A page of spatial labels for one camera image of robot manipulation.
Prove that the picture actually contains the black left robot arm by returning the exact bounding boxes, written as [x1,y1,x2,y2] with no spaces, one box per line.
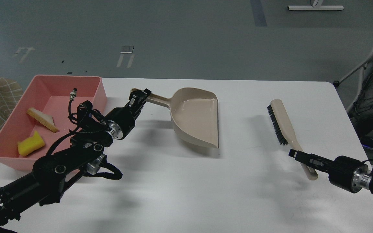
[0,89,151,233]

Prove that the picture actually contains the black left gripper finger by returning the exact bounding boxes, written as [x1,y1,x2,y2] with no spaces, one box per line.
[133,100,146,118]
[128,88,152,110]

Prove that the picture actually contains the pink plastic bin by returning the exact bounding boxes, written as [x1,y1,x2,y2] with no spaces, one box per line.
[0,75,107,171]

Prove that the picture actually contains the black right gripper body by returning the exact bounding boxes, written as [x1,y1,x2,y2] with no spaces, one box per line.
[327,155,370,193]

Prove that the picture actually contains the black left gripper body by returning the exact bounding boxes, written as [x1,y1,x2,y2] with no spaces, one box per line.
[106,106,136,140]

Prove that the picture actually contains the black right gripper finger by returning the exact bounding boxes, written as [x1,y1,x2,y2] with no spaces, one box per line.
[308,163,330,173]
[288,149,333,166]

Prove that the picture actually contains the white table leg base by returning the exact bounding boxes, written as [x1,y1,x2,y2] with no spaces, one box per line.
[287,0,345,11]

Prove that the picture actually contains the beige plastic dustpan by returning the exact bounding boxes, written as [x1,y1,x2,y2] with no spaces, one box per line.
[146,87,219,149]

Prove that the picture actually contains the silver floor plate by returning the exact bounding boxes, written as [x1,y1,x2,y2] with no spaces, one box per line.
[120,45,134,54]

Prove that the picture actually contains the beige hand brush black bristles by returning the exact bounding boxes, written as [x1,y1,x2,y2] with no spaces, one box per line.
[267,99,318,180]

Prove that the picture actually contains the yellow sponge piece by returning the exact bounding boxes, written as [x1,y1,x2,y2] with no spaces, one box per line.
[17,131,45,157]

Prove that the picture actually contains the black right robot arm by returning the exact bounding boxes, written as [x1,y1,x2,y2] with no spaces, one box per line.
[288,138,373,194]

